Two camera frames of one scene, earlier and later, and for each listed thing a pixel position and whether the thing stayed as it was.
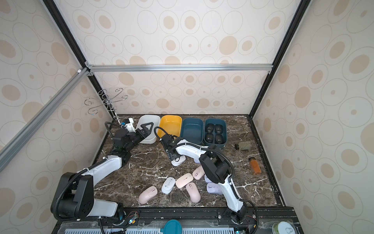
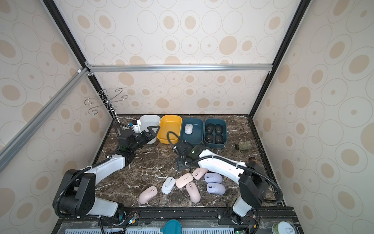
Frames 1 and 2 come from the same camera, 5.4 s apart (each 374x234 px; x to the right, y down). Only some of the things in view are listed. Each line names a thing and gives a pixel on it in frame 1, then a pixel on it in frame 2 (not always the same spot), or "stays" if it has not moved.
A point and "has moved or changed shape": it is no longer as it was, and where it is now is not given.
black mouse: (209, 127) stays
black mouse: (218, 128) stays
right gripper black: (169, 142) to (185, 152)
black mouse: (218, 139) stays
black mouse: (209, 137) stays
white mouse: (178, 161) has moved or changed shape
